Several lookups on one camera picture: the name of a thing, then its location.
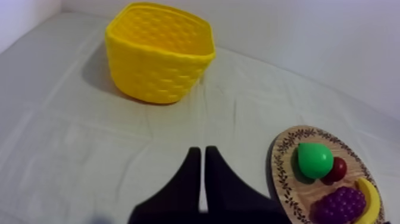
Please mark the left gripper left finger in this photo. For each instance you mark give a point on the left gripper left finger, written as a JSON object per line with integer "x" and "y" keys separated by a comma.
{"x": 178, "y": 197}

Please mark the purple toy grapes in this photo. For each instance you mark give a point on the purple toy grapes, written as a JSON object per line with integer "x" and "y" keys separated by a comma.
{"x": 340, "y": 206}

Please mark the round wooden board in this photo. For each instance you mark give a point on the round wooden board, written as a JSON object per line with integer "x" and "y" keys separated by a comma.
{"x": 287, "y": 187}

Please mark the small red fruit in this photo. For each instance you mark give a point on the small red fruit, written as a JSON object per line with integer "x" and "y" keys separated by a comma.
{"x": 340, "y": 170}

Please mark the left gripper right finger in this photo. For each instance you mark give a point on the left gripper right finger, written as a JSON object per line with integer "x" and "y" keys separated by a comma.
{"x": 231, "y": 197}

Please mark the yellow plastic basket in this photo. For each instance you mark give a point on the yellow plastic basket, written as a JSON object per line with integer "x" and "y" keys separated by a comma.
{"x": 161, "y": 53}

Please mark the green toy pear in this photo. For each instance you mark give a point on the green toy pear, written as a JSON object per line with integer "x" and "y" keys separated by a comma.
{"x": 314, "y": 160}

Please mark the yellow toy banana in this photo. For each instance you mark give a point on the yellow toy banana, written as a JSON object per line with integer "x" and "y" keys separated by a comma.
{"x": 372, "y": 200}

